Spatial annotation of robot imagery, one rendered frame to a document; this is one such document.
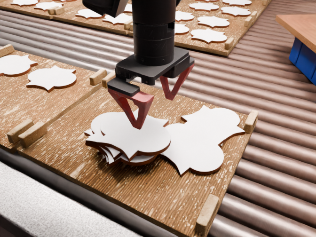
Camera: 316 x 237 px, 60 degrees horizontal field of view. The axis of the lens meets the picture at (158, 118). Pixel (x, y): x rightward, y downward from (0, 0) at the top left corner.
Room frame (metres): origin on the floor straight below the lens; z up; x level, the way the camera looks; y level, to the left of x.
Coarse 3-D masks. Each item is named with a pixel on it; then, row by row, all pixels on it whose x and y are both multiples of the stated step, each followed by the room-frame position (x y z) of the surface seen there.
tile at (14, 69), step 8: (8, 56) 0.83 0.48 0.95; (16, 56) 0.83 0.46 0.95; (24, 56) 0.83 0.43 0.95; (0, 64) 0.77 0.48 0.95; (8, 64) 0.77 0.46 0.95; (16, 64) 0.77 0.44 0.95; (24, 64) 0.77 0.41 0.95; (32, 64) 0.78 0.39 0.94; (0, 72) 0.72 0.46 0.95; (8, 72) 0.72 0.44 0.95; (16, 72) 0.72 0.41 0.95; (24, 72) 0.73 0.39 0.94
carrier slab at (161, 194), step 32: (96, 96) 0.60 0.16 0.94; (160, 96) 0.60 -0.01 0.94; (64, 128) 0.47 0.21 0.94; (32, 160) 0.39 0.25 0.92; (64, 160) 0.37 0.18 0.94; (96, 160) 0.37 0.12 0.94; (160, 160) 0.37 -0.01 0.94; (224, 160) 0.37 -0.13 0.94; (96, 192) 0.31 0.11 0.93; (128, 192) 0.30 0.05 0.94; (160, 192) 0.30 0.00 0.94; (192, 192) 0.30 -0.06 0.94; (224, 192) 0.30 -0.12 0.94; (160, 224) 0.24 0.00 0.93; (192, 224) 0.24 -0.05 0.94
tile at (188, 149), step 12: (180, 132) 0.44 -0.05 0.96; (192, 132) 0.44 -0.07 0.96; (204, 132) 0.43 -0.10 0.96; (180, 144) 0.40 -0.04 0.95; (192, 144) 0.40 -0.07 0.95; (204, 144) 0.40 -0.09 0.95; (216, 144) 0.40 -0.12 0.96; (168, 156) 0.37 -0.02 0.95; (180, 156) 0.37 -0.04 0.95; (192, 156) 0.37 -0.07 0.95; (204, 156) 0.37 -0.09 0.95; (216, 156) 0.37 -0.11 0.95; (180, 168) 0.34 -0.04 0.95; (192, 168) 0.34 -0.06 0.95; (204, 168) 0.34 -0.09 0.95; (216, 168) 0.34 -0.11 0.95
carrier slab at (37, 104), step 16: (48, 64) 0.79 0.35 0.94; (64, 64) 0.79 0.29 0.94; (0, 80) 0.69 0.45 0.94; (16, 80) 0.69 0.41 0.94; (80, 80) 0.69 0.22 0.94; (0, 96) 0.60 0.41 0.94; (16, 96) 0.60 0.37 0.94; (32, 96) 0.60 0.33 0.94; (48, 96) 0.60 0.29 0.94; (64, 96) 0.60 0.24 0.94; (80, 96) 0.60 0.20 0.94; (0, 112) 0.53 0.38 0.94; (16, 112) 0.53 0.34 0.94; (32, 112) 0.53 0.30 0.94; (48, 112) 0.53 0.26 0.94; (64, 112) 0.54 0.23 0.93; (0, 128) 0.47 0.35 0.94; (0, 144) 0.42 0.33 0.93; (16, 144) 0.42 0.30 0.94
